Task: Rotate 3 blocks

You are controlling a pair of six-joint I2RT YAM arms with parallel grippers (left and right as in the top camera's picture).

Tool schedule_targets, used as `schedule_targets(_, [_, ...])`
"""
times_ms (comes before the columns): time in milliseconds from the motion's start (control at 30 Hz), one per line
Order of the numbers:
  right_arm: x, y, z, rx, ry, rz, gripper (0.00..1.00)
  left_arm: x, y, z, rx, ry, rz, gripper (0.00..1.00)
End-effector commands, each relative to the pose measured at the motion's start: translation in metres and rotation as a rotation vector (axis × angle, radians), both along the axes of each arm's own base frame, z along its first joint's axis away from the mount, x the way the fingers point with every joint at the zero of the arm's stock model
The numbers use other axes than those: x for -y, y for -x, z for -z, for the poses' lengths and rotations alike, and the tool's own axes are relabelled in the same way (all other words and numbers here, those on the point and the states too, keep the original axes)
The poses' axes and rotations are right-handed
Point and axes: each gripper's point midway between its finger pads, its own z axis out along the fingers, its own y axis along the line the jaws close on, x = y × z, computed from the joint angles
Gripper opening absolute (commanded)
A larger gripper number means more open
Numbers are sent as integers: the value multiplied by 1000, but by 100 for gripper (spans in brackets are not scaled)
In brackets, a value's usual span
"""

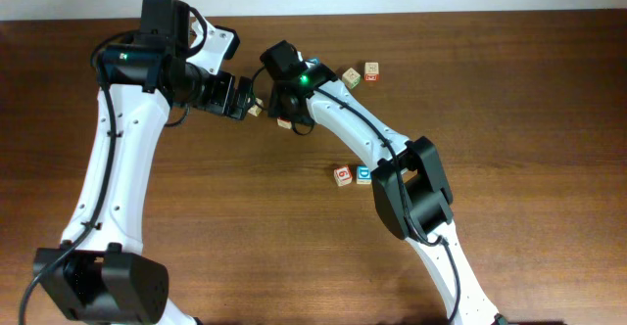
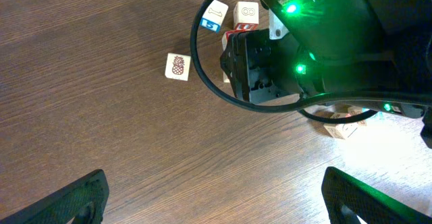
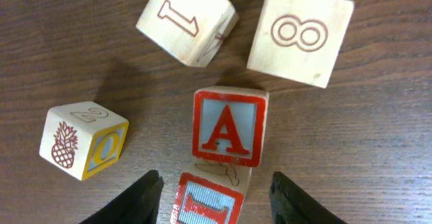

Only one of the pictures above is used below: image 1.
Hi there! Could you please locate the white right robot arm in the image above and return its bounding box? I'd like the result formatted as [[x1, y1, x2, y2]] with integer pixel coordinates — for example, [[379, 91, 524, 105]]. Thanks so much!
[[260, 41, 506, 325]]

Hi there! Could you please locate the red number 9 block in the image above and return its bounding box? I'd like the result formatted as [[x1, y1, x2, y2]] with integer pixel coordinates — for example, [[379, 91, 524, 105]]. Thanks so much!
[[333, 165, 353, 187]]

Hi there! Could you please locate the wooden block red bottom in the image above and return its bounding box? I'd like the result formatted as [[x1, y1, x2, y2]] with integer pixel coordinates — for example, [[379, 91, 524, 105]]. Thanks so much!
[[363, 62, 380, 82]]

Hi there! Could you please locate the wooden block green print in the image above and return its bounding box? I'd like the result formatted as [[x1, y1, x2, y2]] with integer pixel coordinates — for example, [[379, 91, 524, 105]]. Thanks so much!
[[341, 68, 362, 89]]

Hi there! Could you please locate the red letter I block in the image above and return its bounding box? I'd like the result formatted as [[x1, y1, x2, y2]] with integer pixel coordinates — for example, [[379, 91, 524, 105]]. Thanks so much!
[[276, 117, 293, 129]]

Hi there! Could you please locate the plain wooden block near left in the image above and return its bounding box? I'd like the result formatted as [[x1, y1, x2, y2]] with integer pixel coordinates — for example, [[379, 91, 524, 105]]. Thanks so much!
[[247, 99, 265, 116]]

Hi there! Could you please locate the blue letter D block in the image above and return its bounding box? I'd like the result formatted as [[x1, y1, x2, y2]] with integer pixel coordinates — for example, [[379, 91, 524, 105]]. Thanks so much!
[[356, 165, 372, 185]]

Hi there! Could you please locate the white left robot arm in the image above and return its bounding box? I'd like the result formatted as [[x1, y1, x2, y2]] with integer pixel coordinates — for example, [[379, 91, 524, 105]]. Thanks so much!
[[32, 0, 252, 324]]

